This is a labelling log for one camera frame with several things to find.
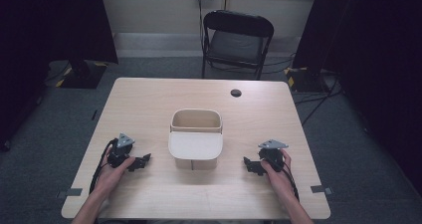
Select black stand base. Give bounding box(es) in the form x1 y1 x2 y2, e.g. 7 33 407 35
55 59 108 90
284 66 330 94

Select black floor cables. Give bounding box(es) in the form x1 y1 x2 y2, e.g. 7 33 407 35
294 78 344 126

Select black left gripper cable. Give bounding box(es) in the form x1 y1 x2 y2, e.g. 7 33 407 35
88 137 119 196

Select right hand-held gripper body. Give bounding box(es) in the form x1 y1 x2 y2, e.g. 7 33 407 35
257 138 290 172

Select beige bin with lid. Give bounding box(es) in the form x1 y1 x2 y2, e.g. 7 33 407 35
167 108 224 171

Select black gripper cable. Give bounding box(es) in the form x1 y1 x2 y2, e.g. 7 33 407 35
281 166 301 204
88 137 119 196

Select person's right hand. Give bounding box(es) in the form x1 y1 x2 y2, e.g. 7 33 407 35
260 148 296 199

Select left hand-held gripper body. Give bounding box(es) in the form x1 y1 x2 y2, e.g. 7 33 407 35
106 132 136 169

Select person's left hand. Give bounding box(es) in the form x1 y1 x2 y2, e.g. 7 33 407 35
95 146 136 196

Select black curtain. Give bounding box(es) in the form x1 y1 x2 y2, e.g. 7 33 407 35
0 0 119 152
291 0 422 196

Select black folding chair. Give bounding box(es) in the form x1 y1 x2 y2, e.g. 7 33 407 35
201 9 276 82

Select black wall socket cable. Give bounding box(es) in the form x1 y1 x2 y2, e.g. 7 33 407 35
197 0 206 54

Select grey tape strip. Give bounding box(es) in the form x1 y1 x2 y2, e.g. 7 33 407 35
55 187 84 200
310 184 334 196

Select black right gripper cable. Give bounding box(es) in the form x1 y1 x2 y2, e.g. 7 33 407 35
281 166 301 204

